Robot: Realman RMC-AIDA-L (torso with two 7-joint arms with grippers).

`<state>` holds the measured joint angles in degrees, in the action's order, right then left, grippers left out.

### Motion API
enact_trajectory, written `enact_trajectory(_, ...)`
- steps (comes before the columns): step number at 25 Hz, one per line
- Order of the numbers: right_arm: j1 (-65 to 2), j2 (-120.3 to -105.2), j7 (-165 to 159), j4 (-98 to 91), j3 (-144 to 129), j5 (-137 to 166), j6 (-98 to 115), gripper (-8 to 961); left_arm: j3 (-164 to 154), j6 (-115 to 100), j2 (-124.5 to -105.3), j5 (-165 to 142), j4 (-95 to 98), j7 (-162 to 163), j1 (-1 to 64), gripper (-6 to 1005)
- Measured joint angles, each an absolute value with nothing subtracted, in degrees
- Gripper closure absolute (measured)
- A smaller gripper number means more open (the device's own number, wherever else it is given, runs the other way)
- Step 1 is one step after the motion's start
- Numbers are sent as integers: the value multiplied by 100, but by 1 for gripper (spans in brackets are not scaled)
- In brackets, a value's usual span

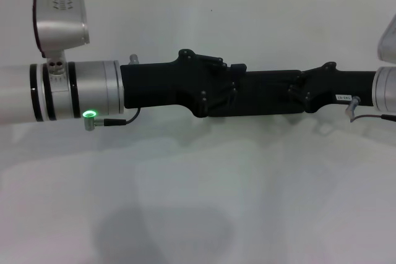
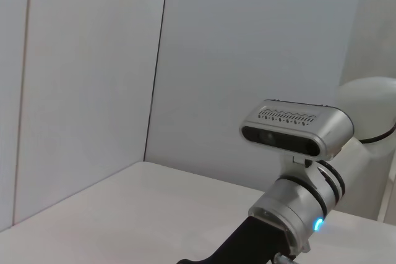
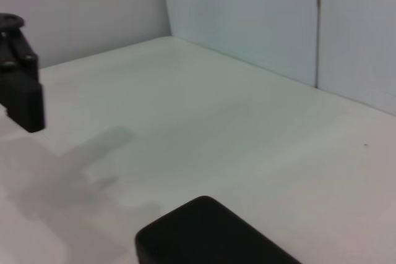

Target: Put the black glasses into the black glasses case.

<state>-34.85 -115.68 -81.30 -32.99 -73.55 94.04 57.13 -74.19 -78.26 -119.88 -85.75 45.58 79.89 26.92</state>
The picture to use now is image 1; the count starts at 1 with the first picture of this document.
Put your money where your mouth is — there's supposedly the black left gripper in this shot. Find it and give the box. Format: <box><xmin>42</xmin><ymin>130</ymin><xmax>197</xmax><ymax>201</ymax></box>
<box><xmin>119</xmin><ymin>49</ymin><xmax>248</xmax><ymax>119</ymax></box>

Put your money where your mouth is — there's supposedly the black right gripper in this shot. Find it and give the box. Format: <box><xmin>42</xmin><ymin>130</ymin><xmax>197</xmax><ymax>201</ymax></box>
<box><xmin>286</xmin><ymin>61</ymin><xmax>377</xmax><ymax>114</ymax></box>

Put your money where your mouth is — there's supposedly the black glasses case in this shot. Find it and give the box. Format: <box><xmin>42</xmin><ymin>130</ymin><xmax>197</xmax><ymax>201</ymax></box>
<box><xmin>206</xmin><ymin>68</ymin><xmax>308</xmax><ymax>119</ymax></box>

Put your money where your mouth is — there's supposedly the right arm wrist cable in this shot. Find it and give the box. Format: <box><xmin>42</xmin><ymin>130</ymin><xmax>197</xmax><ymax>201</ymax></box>
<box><xmin>345</xmin><ymin>95</ymin><xmax>396</xmax><ymax>123</ymax></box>

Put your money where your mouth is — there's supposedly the arm wrist cable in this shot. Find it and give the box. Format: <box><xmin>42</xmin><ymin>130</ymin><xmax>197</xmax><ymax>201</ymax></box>
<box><xmin>345</xmin><ymin>95</ymin><xmax>396</xmax><ymax>123</ymax></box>
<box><xmin>82</xmin><ymin>108</ymin><xmax>142</xmax><ymax>132</ymax></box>

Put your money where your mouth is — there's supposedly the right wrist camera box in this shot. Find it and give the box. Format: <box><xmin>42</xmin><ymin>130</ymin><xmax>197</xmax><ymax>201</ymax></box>
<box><xmin>376</xmin><ymin>13</ymin><xmax>396</xmax><ymax>63</ymax></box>

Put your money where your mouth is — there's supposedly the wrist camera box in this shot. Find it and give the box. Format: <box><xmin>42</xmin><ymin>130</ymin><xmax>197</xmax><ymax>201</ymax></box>
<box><xmin>32</xmin><ymin>0</ymin><xmax>92</xmax><ymax>59</ymax></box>
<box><xmin>376</xmin><ymin>13</ymin><xmax>396</xmax><ymax>63</ymax></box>

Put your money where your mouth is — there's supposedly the left arm wrist cable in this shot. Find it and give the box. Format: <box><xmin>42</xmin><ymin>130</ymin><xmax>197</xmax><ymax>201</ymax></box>
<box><xmin>82</xmin><ymin>108</ymin><xmax>142</xmax><ymax>132</ymax></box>

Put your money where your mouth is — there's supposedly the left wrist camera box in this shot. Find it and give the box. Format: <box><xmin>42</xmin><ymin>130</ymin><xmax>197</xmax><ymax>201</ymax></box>
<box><xmin>32</xmin><ymin>0</ymin><xmax>92</xmax><ymax>59</ymax></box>

